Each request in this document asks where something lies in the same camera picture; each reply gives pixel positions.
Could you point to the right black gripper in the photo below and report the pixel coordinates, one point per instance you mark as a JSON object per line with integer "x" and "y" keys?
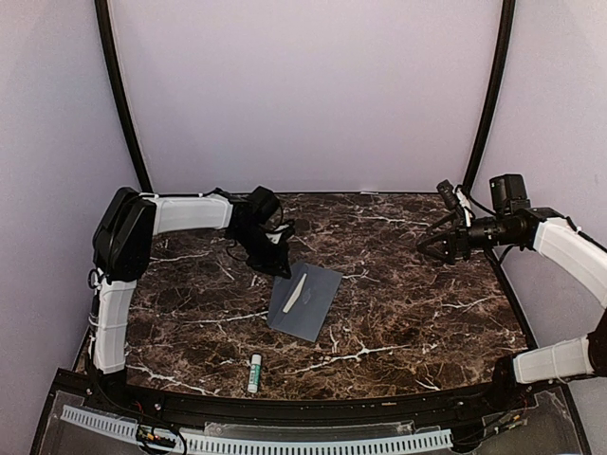
{"x": 460, "y": 235}

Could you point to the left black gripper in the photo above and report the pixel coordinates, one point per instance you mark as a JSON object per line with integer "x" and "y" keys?
{"x": 274, "y": 264}

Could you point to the beige lined letter paper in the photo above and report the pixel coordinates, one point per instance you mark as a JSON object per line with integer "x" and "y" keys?
{"x": 295, "y": 294}

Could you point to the grey blue envelope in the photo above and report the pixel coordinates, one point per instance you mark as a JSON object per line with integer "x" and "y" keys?
{"x": 306, "y": 318}

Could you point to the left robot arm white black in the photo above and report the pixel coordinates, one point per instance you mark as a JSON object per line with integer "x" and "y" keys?
{"x": 123, "y": 240}

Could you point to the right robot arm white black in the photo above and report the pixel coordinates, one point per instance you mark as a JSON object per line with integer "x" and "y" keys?
{"x": 513, "y": 222}

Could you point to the white green glue stick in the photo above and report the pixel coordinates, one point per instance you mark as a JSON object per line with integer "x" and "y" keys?
{"x": 254, "y": 373}

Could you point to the clear acrylic front plate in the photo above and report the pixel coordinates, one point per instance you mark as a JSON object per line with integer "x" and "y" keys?
{"x": 308, "y": 433}

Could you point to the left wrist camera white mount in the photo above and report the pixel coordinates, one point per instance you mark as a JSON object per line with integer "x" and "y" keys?
{"x": 281, "y": 233}

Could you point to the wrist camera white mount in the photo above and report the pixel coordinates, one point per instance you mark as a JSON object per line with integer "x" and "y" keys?
{"x": 456, "y": 202}
{"x": 281, "y": 233}

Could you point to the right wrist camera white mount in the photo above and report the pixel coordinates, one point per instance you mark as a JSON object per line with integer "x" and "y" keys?
{"x": 456, "y": 202}

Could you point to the black curved front rail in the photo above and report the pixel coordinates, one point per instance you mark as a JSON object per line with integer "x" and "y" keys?
{"x": 449, "y": 407}

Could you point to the white slotted cable duct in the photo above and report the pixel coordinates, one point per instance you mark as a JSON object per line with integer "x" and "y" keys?
{"x": 193, "y": 441}

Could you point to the right black frame post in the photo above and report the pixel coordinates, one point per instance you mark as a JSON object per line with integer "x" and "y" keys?
{"x": 492, "y": 95}

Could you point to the black frame post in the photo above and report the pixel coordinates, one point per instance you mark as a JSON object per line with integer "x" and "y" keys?
{"x": 492, "y": 95}
{"x": 112, "y": 65}

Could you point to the left black frame post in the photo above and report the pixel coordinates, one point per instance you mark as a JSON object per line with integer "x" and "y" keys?
{"x": 112, "y": 65}

